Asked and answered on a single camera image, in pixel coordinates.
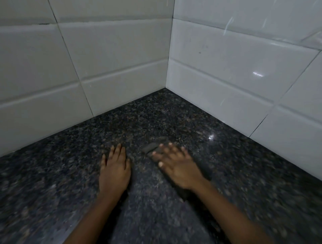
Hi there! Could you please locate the person's left hand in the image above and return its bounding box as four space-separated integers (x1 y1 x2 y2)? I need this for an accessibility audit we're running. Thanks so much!
98 143 132 199

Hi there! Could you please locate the person's right hand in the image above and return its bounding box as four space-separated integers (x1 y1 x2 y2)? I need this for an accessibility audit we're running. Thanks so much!
152 142 209 191

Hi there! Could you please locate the dark grey cleaning cloth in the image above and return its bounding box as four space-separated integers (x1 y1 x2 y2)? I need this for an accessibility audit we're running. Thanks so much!
141 136 169 157

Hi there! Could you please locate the person's left forearm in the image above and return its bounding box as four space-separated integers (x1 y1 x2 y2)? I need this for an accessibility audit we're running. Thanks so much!
63 191 124 244

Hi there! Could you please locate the person's right forearm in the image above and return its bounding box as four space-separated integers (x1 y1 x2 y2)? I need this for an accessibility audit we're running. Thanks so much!
192 180 273 244

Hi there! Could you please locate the black speckled granite countertop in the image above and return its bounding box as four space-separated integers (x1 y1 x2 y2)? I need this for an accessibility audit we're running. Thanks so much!
0 88 322 244

